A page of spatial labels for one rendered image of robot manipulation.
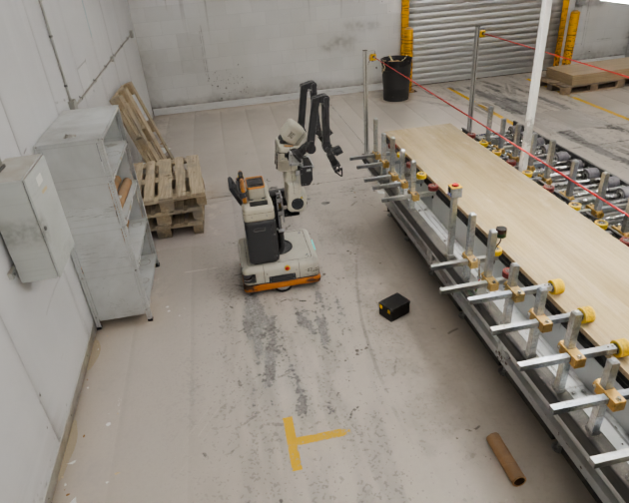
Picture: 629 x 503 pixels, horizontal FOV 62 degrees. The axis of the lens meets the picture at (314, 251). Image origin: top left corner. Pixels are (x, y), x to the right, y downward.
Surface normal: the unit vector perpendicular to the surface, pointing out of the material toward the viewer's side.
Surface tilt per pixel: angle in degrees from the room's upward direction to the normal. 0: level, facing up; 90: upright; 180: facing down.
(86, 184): 90
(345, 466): 0
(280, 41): 90
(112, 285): 90
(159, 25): 90
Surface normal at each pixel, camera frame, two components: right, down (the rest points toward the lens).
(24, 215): 0.19, 0.49
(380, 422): -0.07, -0.86
